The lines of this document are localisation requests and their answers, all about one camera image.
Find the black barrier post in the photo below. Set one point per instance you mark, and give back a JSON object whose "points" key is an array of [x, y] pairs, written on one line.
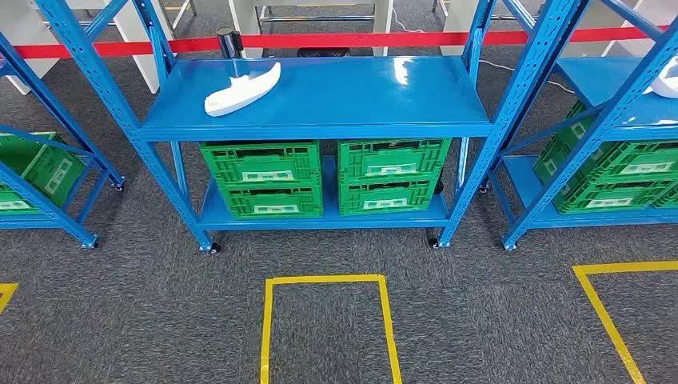
{"points": [[229, 43]]}

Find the yellow floor tape square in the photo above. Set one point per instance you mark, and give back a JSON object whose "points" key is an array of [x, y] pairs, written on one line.
{"points": [[6, 290], [625, 266], [323, 279]]}

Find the blue metal shelf rack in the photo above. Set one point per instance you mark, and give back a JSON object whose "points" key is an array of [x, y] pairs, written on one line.
{"points": [[593, 79], [328, 90], [26, 221]]}

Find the white curved body panel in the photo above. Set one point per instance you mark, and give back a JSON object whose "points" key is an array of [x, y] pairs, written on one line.
{"points": [[667, 85], [241, 90]]}

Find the red barrier belt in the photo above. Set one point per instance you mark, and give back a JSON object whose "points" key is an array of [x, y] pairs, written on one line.
{"points": [[344, 40]]}

